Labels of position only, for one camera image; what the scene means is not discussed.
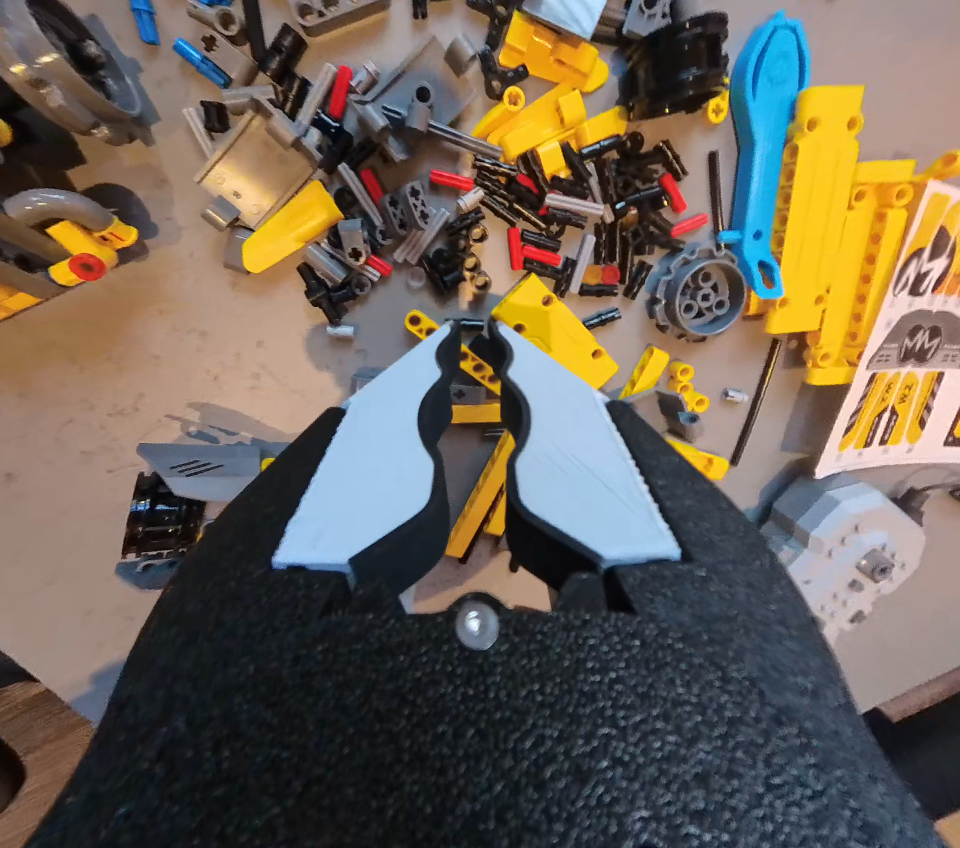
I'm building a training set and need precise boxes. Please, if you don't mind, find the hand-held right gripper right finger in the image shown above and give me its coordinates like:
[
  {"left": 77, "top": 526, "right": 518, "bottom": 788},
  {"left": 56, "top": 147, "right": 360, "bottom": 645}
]
[{"left": 487, "top": 319, "right": 684, "bottom": 569}]

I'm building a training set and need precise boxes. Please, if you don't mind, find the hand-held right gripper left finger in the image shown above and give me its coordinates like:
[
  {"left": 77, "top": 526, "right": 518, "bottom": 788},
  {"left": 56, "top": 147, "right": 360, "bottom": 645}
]
[{"left": 271, "top": 320, "right": 462, "bottom": 575}]

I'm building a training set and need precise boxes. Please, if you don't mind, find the pile of small black pieces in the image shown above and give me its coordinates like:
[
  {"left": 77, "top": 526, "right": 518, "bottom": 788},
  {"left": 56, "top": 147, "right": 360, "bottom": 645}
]
[{"left": 123, "top": 0, "right": 864, "bottom": 340}]

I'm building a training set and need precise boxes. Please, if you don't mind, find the yellow grey wheel assembly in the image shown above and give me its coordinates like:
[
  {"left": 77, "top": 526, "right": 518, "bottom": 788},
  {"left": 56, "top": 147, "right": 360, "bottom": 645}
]
[{"left": 114, "top": 422, "right": 295, "bottom": 591}]

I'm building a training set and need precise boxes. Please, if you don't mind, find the grey wheel hub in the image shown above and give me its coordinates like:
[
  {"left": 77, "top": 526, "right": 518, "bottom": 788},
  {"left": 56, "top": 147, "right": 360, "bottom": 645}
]
[{"left": 646, "top": 240, "right": 751, "bottom": 344}]

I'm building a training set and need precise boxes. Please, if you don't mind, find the grey battery box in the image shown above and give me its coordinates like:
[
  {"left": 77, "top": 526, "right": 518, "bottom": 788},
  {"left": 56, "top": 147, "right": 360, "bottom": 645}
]
[{"left": 757, "top": 465, "right": 960, "bottom": 644}]

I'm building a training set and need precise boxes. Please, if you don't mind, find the yellow sticker sheet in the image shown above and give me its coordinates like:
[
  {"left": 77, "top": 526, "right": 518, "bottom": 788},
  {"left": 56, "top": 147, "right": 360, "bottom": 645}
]
[{"left": 813, "top": 179, "right": 960, "bottom": 481}]

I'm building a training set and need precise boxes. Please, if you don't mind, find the blue brick separator tool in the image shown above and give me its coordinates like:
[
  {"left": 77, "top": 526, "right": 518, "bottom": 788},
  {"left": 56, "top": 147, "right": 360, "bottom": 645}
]
[{"left": 716, "top": 10, "right": 813, "bottom": 301}]

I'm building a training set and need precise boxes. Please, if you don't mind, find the wooden panel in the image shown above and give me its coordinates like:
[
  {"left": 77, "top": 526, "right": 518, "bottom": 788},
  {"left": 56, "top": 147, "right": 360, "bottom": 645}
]
[{"left": 0, "top": 677, "right": 96, "bottom": 848}]

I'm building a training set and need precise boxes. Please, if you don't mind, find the black wheel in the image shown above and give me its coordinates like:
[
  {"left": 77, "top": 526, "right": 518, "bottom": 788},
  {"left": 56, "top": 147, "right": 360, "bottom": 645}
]
[{"left": 621, "top": 11, "right": 732, "bottom": 123}]

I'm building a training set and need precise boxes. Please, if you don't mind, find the yellow toy brick car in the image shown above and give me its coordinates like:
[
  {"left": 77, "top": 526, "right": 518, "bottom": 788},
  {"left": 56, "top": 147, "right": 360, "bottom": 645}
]
[{"left": 0, "top": 0, "right": 164, "bottom": 325}]

